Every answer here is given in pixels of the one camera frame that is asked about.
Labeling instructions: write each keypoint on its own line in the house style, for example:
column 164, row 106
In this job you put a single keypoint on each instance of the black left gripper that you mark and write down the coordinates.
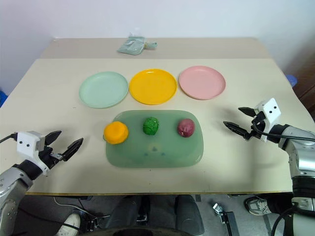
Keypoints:
column 50, row 155

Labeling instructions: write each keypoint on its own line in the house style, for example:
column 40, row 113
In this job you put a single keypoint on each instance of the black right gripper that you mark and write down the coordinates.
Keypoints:
column 257, row 126

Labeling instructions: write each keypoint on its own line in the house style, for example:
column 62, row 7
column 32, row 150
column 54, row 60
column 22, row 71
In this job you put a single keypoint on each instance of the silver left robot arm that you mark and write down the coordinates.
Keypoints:
column 9, row 186

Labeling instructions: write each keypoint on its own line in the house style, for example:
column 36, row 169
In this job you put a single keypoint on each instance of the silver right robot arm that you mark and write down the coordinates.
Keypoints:
column 301, row 157

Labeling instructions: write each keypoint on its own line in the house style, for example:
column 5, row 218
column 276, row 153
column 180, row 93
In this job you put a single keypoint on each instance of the orange fruit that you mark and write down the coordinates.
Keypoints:
column 115, row 132

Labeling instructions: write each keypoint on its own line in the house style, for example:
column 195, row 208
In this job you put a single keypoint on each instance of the pink round plate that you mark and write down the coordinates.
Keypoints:
column 202, row 82

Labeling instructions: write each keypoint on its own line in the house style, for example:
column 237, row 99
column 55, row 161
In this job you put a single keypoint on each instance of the dark red fruit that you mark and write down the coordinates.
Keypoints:
column 186, row 127

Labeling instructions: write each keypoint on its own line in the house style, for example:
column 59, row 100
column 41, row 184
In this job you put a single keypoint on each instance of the light green round plate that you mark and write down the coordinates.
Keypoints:
column 103, row 89

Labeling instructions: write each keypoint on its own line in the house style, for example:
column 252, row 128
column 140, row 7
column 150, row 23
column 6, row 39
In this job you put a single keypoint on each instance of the green toy vegetable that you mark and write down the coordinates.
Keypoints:
column 150, row 126

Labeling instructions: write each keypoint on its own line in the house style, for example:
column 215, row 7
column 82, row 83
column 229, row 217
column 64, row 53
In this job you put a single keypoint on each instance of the yellow round plate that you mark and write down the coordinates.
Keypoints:
column 153, row 86

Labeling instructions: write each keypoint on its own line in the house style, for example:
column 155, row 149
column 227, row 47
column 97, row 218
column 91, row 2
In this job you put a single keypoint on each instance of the blue object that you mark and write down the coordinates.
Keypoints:
column 2, row 98
column 292, row 79

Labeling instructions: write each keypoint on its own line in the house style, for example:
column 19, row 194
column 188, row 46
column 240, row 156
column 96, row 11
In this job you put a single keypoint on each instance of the brown wooden cabinet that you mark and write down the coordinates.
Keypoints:
column 306, row 83

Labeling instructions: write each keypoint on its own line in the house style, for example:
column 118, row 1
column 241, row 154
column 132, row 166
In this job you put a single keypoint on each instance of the white shoe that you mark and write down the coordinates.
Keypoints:
column 70, row 223

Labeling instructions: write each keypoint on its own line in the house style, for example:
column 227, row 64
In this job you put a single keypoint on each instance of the grey white sneaker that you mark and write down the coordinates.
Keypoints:
column 257, row 206

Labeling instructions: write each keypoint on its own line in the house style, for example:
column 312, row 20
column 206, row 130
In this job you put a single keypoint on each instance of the green rectangular tray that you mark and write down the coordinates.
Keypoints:
column 157, row 153

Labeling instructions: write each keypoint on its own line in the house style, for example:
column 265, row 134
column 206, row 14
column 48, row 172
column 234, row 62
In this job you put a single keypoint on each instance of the silver metal clamp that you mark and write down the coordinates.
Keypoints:
column 217, row 208

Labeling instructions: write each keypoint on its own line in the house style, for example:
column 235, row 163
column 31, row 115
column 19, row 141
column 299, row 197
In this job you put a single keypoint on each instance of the black trouser leg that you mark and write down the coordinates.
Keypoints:
column 279, row 204

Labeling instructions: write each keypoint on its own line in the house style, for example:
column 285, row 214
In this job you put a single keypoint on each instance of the crumpled clear plastic bag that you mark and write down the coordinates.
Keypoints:
column 130, row 45

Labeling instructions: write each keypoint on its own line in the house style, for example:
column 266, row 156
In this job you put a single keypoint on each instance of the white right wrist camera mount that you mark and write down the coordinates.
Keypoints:
column 270, row 110

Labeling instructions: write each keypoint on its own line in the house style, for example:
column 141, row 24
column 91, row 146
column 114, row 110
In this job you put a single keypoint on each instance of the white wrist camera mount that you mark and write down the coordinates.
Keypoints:
column 270, row 110
column 27, row 143

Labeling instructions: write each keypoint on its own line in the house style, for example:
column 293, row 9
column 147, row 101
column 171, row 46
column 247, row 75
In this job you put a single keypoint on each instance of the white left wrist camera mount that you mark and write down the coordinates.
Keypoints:
column 27, row 143

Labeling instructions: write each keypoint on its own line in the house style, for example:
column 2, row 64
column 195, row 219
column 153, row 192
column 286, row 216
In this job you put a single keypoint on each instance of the black flat bracket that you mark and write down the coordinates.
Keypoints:
column 227, row 221

